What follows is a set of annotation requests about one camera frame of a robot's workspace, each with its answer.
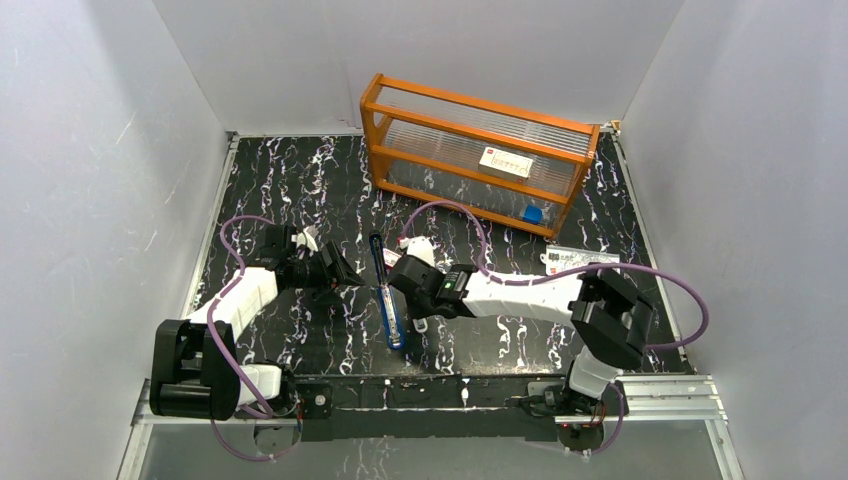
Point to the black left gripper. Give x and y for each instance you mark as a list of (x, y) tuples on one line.
[(328, 268)]

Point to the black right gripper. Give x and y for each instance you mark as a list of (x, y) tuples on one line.
[(416, 311)]

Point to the red white staple box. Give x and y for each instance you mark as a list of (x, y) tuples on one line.
[(390, 257)]

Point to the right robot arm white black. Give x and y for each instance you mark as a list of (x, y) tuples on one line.
[(609, 314)]

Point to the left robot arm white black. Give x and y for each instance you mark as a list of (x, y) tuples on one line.
[(195, 373)]

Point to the small blue box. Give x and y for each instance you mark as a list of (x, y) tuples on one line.
[(532, 214)]

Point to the printed paper sheet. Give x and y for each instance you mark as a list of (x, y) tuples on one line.
[(560, 258)]

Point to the white cardboard box red labels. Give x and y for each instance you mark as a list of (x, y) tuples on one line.
[(505, 165)]

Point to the orange wooden shelf rack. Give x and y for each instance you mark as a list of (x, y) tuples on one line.
[(425, 143)]

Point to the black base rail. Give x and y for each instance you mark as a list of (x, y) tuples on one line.
[(529, 407)]

